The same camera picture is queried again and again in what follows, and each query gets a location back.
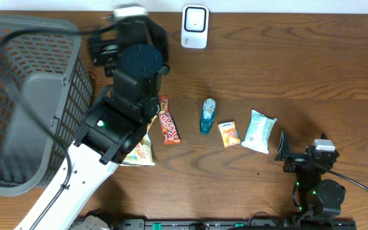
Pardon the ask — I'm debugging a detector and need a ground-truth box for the white barcode scanner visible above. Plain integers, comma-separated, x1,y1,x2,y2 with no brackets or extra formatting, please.
181,5,210,49

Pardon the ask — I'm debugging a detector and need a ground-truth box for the yellow snack bag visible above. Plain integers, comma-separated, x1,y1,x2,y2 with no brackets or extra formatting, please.
120,116,156,167

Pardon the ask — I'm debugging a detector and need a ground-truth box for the orange tissue pack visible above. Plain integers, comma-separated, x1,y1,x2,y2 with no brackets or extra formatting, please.
218,121,241,148

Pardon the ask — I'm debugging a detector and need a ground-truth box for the grey plastic basket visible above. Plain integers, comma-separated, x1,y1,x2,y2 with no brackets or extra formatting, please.
0,15,93,196

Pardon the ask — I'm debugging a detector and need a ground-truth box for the teal mouthwash bottle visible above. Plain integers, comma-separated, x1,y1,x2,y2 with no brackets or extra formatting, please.
200,98,216,135

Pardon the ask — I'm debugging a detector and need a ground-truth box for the red chocolate bar wrapper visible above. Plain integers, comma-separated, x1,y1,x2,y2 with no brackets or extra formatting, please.
158,95,181,145

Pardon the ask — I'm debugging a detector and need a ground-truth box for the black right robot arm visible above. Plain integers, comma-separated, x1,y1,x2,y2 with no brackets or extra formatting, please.
274,132,346,229

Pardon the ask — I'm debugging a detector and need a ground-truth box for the white teal wipes pack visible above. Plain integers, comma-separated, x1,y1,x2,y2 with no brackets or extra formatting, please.
241,110,277,154

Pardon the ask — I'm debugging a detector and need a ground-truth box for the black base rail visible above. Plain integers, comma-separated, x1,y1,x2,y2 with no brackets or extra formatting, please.
72,218,357,230

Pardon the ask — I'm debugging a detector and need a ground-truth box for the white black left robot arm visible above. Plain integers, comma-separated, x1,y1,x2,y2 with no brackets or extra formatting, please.
17,15,170,229

